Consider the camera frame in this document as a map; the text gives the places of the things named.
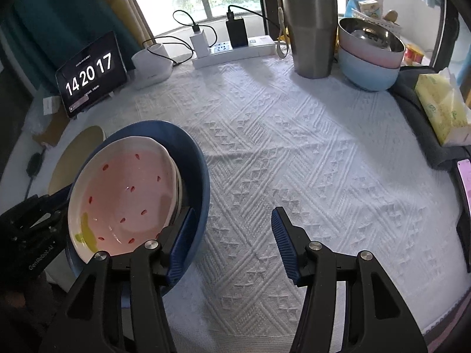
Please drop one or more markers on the smartphone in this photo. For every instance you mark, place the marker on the smartphone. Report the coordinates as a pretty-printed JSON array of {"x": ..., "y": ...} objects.
[{"x": 465, "y": 198}]

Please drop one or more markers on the white desk lamp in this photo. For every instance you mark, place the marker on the white desk lamp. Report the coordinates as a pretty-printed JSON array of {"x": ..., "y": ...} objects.
[{"x": 152, "y": 66}]

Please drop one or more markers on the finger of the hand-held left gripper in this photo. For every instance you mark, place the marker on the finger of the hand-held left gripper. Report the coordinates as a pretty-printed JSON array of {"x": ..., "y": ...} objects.
[{"x": 57, "y": 195}]

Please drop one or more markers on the tablet with clock display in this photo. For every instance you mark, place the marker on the tablet with clock display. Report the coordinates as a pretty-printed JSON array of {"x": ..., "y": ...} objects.
[{"x": 90, "y": 73}]

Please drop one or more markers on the white charger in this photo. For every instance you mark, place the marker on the white charger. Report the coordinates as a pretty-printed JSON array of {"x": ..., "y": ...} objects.
[{"x": 199, "y": 44}]

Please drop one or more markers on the red and yellow can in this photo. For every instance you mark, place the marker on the red and yellow can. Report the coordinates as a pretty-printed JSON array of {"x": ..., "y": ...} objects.
[{"x": 414, "y": 55}]

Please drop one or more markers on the grey folded cloth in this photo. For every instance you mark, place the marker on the grey folded cloth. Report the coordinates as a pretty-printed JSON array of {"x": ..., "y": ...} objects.
[{"x": 415, "y": 125}]

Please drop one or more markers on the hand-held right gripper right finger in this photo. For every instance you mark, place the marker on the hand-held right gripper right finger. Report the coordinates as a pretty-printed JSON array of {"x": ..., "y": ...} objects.
[{"x": 285, "y": 250}]

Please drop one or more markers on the blue plastic bag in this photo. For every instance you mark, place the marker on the blue plastic bag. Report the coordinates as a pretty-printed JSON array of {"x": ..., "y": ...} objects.
[{"x": 354, "y": 3}]

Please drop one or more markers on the small white box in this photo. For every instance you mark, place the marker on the small white box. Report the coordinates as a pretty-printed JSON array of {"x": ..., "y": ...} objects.
[{"x": 51, "y": 105}]

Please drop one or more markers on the steel bowl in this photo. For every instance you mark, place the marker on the steel bowl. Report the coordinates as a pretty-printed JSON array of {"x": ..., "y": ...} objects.
[{"x": 371, "y": 33}]

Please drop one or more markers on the deep blue bowl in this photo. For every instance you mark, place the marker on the deep blue bowl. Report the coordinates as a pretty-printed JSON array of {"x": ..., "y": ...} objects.
[{"x": 195, "y": 176}]

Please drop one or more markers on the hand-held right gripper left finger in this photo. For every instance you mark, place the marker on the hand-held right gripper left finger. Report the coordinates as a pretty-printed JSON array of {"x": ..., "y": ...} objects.
[{"x": 180, "y": 253}]

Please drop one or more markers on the beige plate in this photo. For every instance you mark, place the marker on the beige plate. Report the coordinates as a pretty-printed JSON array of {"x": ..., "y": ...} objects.
[{"x": 75, "y": 154}]

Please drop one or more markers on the cardboard box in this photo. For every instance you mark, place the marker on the cardboard box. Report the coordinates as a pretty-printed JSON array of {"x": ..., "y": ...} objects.
[{"x": 49, "y": 130}]

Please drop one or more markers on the yellow curtain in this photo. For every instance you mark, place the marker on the yellow curtain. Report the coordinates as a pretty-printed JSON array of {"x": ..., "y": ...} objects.
[{"x": 127, "y": 11}]

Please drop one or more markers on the white plastic basket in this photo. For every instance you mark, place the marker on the white plastic basket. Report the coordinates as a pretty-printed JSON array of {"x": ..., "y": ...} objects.
[{"x": 382, "y": 25}]

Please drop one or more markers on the pink seed-print bowl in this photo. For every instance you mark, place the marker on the pink seed-print bowl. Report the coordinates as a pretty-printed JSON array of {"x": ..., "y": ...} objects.
[{"x": 125, "y": 198}]

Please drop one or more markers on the black charger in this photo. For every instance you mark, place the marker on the black charger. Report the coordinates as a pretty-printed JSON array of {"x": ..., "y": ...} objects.
[{"x": 236, "y": 31}]

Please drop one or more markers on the white power strip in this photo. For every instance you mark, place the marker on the white power strip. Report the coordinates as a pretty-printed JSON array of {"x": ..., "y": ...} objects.
[{"x": 239, "y": 53}]

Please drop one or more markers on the light blue bowl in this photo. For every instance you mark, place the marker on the light blue bowl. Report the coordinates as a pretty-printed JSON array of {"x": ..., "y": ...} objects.
[{"x": 368, "y": 77}]

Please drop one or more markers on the yellow tissue pack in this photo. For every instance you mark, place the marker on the yellow tissue pack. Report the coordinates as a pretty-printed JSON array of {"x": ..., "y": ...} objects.
[{"x": 445, "y": 110}]

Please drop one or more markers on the clear plastic bag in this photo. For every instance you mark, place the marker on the clear plastic bag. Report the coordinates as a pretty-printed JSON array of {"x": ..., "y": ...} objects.
[{"x": 31, "y": 117}]

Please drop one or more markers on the teal curtain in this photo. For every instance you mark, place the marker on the teal curtain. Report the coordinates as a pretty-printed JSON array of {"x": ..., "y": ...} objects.
[{"x": 55, "y": 18}]

